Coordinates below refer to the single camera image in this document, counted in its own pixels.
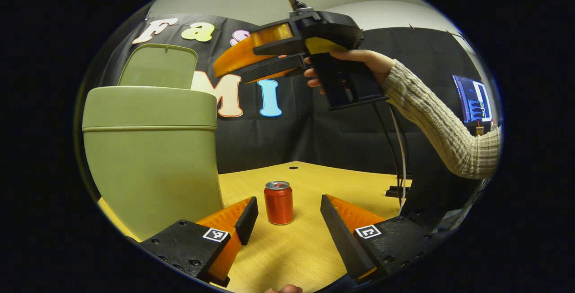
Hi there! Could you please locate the red pop can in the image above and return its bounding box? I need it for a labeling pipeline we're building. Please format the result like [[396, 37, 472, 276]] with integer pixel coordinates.
[[264, 181, 294, 225]]

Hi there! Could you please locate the white cable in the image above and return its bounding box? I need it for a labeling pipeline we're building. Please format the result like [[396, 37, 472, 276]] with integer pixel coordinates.
[[389, 104, 407, 204]]

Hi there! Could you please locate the wooden desktop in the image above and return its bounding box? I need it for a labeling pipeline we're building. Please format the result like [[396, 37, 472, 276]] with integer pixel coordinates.
[[98, 161, 413, 293]]

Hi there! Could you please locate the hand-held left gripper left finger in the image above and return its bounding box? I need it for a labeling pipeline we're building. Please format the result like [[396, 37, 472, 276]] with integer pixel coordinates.
[[139, 196, 260, 288]]

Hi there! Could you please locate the computer monitor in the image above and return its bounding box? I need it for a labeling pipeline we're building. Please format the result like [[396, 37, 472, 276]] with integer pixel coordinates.
[[451, 75, 493, 125]]

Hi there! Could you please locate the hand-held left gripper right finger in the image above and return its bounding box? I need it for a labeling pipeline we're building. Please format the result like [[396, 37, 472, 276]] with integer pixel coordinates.
[[320, 194, 450, 285]]

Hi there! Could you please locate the black cable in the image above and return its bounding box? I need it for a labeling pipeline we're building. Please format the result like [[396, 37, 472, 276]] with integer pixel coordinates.
[[372, 102, 411, 198]]

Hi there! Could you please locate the green garbage bin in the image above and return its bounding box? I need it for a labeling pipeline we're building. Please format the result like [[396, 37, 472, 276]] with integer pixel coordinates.
[[82, 44, 224, 241]]

